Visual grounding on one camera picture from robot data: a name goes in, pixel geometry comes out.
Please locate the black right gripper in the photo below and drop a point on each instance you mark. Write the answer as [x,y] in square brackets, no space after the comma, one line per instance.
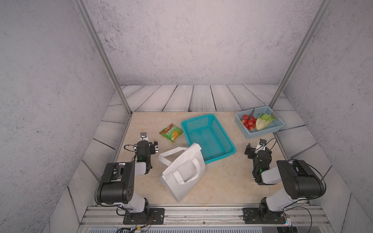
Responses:
[251,150]

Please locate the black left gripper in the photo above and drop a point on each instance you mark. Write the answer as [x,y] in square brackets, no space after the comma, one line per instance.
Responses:
[151,147]

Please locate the white insulated delivery bag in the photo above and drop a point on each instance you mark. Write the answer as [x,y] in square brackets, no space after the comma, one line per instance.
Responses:
[185,167]

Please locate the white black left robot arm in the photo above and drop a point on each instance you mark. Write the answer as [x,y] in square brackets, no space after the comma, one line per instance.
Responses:
[116,187]

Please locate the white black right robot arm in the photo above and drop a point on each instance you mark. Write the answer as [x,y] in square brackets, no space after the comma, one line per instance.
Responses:
[301,182]

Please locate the green corn chips packet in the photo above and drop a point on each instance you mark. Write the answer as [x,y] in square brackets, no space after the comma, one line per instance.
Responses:
[171,132]

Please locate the red cherry tomatoes bunch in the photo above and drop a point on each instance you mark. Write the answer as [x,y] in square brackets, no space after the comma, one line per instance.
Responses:
[249,122]

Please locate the green lettuce head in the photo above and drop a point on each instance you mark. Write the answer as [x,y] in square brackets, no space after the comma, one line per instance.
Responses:
[263,121]

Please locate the teal plastic basket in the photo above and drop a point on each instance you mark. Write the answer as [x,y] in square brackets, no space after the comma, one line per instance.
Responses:
[207,131]

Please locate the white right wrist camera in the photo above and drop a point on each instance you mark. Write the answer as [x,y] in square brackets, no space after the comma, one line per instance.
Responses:
[261,145]

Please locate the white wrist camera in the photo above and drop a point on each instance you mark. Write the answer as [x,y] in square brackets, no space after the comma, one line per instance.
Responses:
[261,145]
[143,136]

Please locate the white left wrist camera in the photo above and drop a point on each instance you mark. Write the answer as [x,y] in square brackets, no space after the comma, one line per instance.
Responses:
[143,136]

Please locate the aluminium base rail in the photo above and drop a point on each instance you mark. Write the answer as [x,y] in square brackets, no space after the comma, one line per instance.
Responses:
[214,218]

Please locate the aluminium corner post right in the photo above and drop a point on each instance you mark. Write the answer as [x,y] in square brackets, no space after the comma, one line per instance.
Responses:
[311,31]

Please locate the aluminium corner post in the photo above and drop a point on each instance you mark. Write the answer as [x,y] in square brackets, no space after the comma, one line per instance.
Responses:
[311,31]
[80,6]

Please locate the aluminium corner post left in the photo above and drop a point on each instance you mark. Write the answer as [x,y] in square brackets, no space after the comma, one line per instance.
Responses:
[80,6]

